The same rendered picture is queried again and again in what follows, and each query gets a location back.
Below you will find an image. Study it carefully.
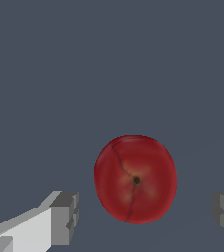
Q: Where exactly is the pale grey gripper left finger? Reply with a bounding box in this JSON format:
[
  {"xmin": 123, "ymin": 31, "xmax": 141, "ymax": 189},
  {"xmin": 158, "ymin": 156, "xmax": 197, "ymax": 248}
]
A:
[{"xmin": 0, "ymin": 190, "xmax": 80, "ymax": 252}]

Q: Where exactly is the red apple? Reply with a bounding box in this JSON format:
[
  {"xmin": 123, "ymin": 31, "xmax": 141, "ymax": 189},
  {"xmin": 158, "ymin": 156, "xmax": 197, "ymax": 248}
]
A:
[{"xmin": 93, "ymin": 134, "xmax": 178, "ymax": 225}]

